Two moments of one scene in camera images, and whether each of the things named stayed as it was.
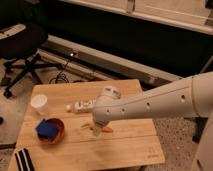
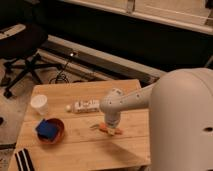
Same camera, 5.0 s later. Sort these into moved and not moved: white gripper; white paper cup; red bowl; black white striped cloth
Moved: white gripper
Not moved: white paper cup; red bowl; black white striped cloth
